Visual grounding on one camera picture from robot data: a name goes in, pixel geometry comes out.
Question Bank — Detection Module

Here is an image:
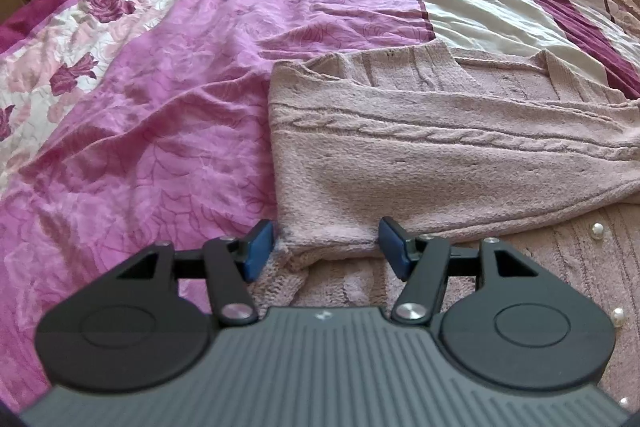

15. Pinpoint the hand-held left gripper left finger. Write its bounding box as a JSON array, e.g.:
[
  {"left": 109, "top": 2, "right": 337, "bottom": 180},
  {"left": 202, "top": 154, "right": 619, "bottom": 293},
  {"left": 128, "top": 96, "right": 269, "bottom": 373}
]
[{"left": 116, "top": 220, "right": 276, "bottom": 327}]

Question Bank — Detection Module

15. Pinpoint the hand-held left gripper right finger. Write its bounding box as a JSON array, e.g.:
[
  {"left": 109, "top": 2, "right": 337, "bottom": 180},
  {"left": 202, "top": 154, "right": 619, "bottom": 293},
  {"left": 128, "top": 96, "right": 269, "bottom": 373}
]
[{"left": 378, "top": 216, "right": 532, "bottom": 324}]

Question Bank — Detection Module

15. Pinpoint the pink cable-knit cardigan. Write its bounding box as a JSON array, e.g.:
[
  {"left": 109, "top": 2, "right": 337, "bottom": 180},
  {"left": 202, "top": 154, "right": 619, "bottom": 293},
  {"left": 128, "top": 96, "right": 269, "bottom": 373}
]
[{"left": 247, "top": 39, "right": 640, "bottom": 427}]

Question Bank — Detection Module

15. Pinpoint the striped floral magenta bedspread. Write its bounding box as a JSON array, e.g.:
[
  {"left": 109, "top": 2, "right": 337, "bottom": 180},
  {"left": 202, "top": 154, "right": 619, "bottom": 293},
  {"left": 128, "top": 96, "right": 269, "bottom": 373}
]
[{"left": 0, "top": 0, "right": 640, "bottom": 413}]

